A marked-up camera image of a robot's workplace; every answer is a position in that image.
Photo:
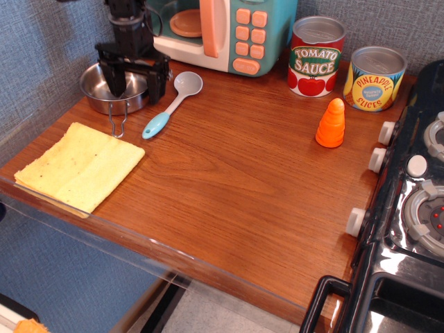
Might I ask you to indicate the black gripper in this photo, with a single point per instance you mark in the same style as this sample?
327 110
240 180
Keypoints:
133 51

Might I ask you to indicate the small steel pot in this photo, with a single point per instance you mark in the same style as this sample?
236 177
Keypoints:
94 86

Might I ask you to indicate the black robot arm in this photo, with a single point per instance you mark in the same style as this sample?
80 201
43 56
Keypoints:
128 13

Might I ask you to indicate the orange toy carrot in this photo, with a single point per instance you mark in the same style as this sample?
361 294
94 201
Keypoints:
331 128

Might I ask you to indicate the yellow cloth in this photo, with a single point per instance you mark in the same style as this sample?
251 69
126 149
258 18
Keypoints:
81 170

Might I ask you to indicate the toy microwave teal and pink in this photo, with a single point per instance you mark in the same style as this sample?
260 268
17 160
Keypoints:
238 37

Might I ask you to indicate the tomato sauce can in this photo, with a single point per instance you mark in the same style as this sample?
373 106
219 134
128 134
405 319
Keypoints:
315 54

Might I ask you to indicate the pineapple slices can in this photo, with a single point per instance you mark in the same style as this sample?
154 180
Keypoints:
374 78

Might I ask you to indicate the orange object at corner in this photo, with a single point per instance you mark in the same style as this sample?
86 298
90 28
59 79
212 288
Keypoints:
30 326

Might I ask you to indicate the black toy stove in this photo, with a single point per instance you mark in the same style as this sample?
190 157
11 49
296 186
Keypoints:
397 267

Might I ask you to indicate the teal handled grey spoon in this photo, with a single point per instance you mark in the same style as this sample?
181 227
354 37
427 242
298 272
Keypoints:
187 84

